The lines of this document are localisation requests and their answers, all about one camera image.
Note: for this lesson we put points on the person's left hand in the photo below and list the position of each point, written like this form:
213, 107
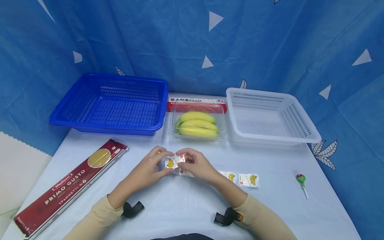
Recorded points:
147, 171

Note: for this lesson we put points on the person's right hand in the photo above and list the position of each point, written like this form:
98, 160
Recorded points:
199, 166

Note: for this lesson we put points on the person's left index finger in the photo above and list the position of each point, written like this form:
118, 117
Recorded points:
163, 150

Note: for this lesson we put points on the person's left thumb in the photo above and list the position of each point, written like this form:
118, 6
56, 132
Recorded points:
165, 171

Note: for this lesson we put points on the person's right index finger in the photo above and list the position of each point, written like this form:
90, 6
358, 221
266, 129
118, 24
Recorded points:
184, 151

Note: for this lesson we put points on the person's right thumb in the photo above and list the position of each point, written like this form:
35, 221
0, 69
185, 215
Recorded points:
189, 165

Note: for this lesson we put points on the banana print packet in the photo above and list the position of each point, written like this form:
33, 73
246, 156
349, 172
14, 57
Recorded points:
181, 172
173, 162
229, 176
249, 180

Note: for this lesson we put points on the person's left forearm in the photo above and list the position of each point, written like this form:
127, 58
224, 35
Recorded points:
102, 216

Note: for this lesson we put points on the person's right forearm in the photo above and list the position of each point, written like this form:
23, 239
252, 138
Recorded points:
249, 210

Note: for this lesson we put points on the clear plastic clamshell box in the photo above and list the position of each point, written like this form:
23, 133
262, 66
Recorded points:
180, 133

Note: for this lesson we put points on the bunch of yellow bananas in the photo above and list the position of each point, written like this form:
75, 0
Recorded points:
196, 124

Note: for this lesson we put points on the black wrist band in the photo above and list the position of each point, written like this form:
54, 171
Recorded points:
227, 217
132, 209

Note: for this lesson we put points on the red flat pasta box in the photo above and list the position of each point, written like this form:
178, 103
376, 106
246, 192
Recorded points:
195, 100

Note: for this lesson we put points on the blue plastic basket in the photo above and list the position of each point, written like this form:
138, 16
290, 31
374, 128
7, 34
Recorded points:
120, 110

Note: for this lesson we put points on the white plastic basket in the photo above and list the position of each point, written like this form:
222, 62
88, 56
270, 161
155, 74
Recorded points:
261, 120

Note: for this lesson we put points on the dark red spaghetti packet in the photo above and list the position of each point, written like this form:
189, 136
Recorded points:
69, 186

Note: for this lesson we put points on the green red wrapped lollipop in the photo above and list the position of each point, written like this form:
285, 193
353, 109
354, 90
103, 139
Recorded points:
301, 179

